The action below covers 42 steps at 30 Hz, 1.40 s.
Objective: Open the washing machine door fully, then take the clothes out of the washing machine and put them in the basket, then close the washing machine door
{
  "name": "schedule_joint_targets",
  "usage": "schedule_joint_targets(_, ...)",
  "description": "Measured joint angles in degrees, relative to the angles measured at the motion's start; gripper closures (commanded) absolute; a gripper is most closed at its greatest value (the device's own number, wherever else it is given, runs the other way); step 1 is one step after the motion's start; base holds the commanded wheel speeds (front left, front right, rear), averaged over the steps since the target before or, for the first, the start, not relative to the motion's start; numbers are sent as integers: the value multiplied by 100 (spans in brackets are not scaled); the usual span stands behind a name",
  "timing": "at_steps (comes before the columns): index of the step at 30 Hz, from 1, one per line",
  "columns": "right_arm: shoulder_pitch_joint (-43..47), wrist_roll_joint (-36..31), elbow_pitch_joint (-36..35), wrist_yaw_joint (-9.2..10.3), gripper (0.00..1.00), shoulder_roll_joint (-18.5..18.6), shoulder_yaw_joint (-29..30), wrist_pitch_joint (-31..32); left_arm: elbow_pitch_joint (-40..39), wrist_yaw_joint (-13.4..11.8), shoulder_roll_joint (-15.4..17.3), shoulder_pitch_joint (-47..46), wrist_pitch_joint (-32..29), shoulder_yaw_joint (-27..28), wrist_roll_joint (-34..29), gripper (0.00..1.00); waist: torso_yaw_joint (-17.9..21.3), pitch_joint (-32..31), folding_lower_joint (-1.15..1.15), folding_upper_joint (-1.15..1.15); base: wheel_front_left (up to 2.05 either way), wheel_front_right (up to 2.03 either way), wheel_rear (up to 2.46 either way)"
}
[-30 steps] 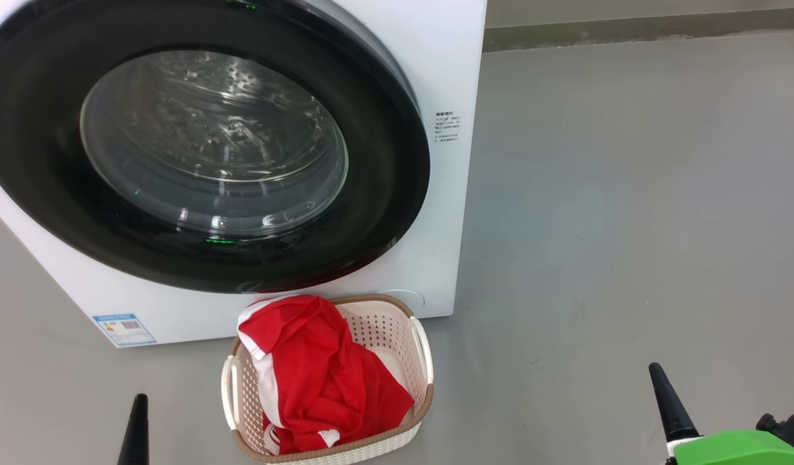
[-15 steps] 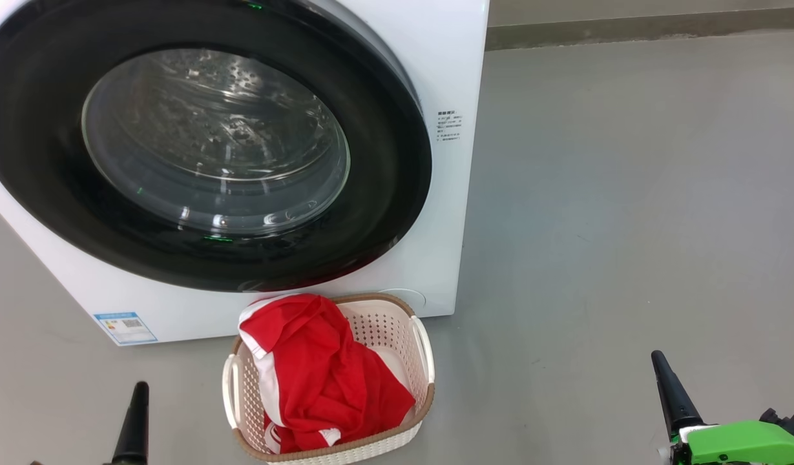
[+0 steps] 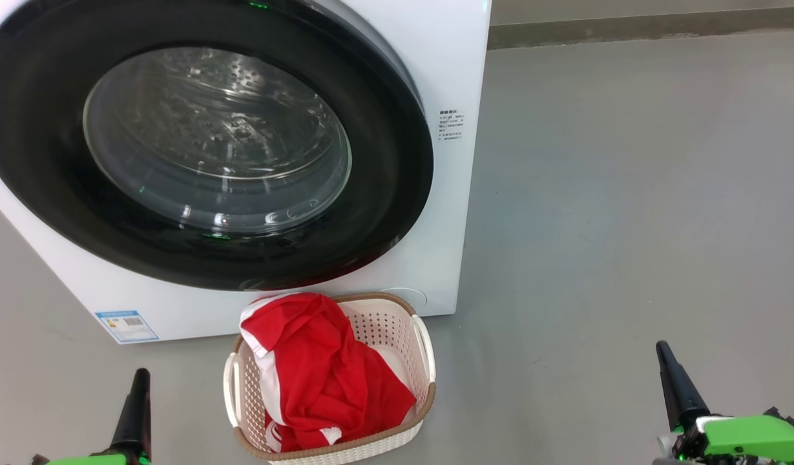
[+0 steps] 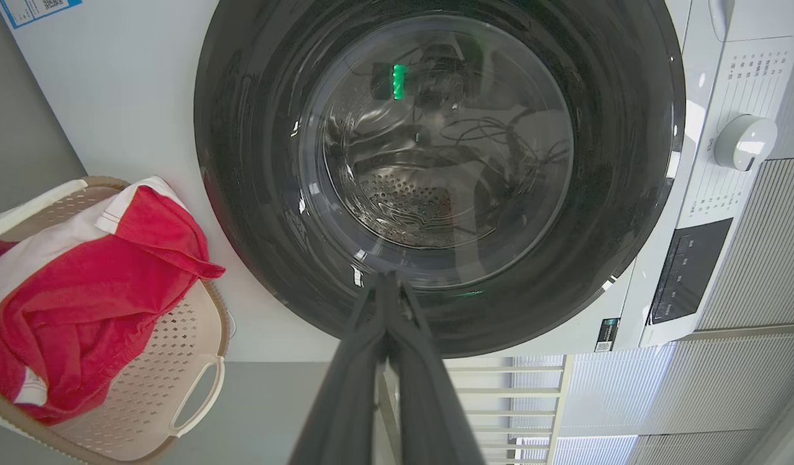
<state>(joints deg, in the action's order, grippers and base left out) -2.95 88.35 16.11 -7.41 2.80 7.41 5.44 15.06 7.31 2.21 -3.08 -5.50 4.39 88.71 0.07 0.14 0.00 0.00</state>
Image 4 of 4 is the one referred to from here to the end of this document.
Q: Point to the black QR code sticker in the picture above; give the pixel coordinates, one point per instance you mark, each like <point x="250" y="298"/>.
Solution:
<point x="606" y="334"/>

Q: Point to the white window blinds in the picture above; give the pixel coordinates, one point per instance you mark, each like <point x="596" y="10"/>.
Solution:
<point x="623" y="387"/>

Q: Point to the round dark glass washer door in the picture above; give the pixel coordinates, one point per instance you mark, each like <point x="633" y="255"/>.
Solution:
<point x="254" y="194"/>

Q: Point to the cream perforated plastic laundry basket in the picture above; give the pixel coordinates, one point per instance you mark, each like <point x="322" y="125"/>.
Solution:
<point x="157" y="374"/>

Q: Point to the black washing machine control panel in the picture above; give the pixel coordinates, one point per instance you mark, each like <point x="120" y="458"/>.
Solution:
<point x="687" y="271"/>

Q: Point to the blue energy label sticker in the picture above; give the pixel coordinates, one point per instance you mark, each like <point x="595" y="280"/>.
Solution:
<point x="35" y="10"/>

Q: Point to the white front-load washing machine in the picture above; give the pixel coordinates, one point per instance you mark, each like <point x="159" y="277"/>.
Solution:
<point x="132" y="129"/>

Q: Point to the red and white garment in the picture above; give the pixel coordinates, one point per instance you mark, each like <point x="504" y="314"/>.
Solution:
<point x="80" y="310"/>

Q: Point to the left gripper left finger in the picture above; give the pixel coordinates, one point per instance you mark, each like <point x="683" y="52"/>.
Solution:
<point x="345" y="400"/>

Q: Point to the white control dial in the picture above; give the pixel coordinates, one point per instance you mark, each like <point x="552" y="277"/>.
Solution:
<point x="744" y="142"/>

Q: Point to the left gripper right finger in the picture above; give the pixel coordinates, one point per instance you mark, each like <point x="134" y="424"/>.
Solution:
<point x="429" y="407"/>

